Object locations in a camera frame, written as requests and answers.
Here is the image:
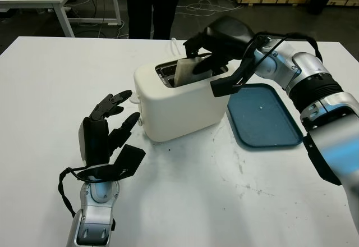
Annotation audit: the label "white toaster power cord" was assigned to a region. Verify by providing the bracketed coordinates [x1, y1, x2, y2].
[169, 37, 182, 60]

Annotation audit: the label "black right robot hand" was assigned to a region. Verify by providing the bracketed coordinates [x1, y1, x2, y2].
[182, 15, 256, 76]

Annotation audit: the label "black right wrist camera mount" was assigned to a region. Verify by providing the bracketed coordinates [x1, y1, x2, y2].
[210, 35, 269, 98]

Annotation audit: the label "person in cream jacket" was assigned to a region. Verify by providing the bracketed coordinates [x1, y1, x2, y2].
[116, 0, 197, 40]

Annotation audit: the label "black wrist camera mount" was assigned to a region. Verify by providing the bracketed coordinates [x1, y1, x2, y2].
[210, 35, 269, 98]
[76, 144, 147, 181]

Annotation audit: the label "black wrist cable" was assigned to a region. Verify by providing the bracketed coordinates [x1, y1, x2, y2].
[246, 31, 324, 68]
[57, 167, 91, 217]

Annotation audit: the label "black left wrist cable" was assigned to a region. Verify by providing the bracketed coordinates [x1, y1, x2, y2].
[57, 167, 91, 217]

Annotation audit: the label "blue plastic tray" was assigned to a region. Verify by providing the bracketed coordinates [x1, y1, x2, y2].
[227, 83, 305, 149]

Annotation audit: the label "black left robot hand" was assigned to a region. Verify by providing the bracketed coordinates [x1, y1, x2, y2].
[78, 89, 141, 166]

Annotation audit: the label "black waste bin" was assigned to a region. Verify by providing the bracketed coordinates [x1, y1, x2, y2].
[306, 0, 334, 16]

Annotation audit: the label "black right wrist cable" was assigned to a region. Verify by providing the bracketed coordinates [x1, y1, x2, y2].
[246, 31, 324, 68]

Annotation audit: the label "white two-slot toaster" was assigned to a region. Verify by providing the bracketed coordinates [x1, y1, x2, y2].
[133, 53, 237, 143]

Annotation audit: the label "white floor cables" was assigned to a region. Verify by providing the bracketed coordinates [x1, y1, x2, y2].
[117, 0, 245, 39]

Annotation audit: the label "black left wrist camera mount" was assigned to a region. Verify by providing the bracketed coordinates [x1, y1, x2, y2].
[76, 144, 147, 181]

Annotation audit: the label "white bread slice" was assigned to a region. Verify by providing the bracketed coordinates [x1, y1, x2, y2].
[174, 57, 210, 87]

